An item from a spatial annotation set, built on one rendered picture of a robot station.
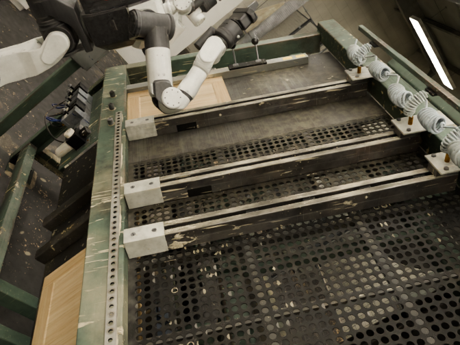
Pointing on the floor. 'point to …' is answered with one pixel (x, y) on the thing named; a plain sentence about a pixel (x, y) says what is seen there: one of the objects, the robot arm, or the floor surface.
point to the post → (64, 71)
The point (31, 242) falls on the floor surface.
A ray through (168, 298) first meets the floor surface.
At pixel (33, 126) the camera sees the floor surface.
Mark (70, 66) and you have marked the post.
